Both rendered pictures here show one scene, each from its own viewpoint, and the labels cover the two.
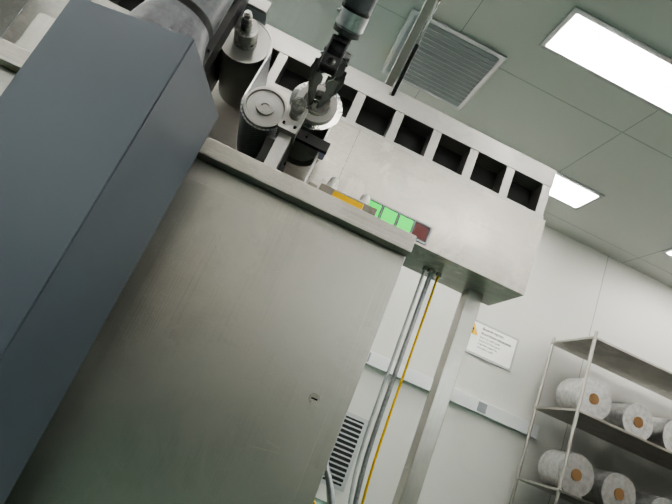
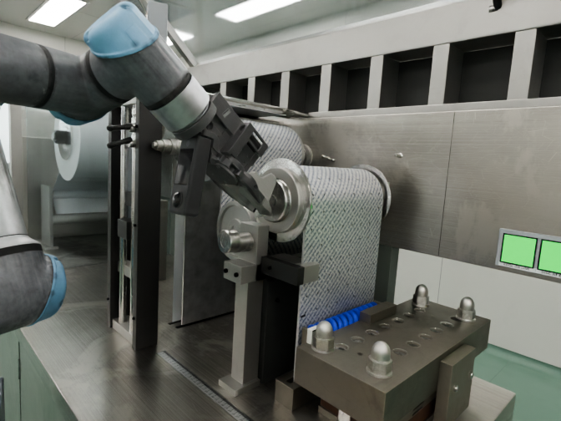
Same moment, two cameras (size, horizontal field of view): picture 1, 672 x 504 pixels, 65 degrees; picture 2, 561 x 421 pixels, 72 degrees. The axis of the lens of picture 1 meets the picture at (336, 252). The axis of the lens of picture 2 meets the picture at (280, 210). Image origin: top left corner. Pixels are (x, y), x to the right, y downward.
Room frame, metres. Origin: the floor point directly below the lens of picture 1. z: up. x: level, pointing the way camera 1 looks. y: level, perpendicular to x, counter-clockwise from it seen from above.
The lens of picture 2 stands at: (0.85, -0.33, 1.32)
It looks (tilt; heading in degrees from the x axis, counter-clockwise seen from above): 7 degrees down; 52
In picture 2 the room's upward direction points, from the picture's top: 4 degrees clockwise
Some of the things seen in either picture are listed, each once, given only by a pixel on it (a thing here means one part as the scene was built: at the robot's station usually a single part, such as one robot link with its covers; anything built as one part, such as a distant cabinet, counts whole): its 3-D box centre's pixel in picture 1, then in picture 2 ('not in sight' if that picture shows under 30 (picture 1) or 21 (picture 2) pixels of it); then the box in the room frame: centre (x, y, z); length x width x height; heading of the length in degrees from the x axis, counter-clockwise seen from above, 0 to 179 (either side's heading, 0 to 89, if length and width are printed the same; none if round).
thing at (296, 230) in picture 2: (316, 105); (280, 200); (1.27, 0.21, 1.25); 0.15 x 0.01 x 0.15; 96
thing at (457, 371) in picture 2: not in sight; (457, 385); (1.48, -0.04, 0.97); 0.10 x 0.03 x 0.11; 6
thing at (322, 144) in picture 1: (311, 144); (289, 268); (1.28, 0.17, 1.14); 0.09 x 0.06 x 0.03; 96
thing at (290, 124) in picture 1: (277, 151); (242, 306); (1.23, 0.24, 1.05); 0.06 x 0.05 x 0.31; 6
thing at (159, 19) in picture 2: not in sight; (153, 25); (1.24, 0.76, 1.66); 0.07 x 0.07 x 0.10; 75
